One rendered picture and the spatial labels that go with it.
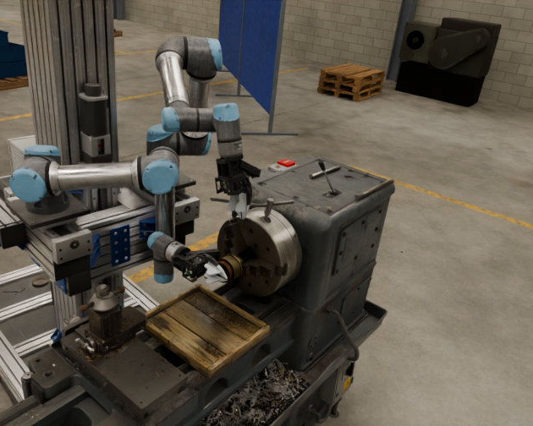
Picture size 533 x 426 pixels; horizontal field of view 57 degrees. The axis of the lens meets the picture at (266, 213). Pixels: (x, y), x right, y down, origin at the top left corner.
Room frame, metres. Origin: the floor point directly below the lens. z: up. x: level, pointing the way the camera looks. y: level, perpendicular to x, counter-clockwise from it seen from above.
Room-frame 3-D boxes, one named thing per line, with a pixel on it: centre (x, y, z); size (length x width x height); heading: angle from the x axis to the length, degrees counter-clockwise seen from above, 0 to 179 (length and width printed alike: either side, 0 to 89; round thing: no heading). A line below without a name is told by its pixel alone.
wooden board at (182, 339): (1.36, 0.17, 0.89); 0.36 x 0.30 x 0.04; 54
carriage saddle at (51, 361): (1.05, 0.41, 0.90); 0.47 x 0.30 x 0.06; 54
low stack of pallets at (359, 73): (9.65, -1.35, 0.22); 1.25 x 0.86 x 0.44; 149
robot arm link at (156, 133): (1.98, 0.47, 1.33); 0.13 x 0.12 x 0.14; 110
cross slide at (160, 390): (1.09, 0.39, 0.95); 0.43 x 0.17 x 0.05; 54
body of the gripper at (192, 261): (1.45, 0.24, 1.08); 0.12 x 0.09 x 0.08; 53
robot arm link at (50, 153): (1.60, 0.81, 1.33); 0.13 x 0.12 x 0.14; 10
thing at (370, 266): (1.90, -0.20, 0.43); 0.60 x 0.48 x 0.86; 144
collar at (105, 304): (1.13, 0.44, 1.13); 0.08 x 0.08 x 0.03
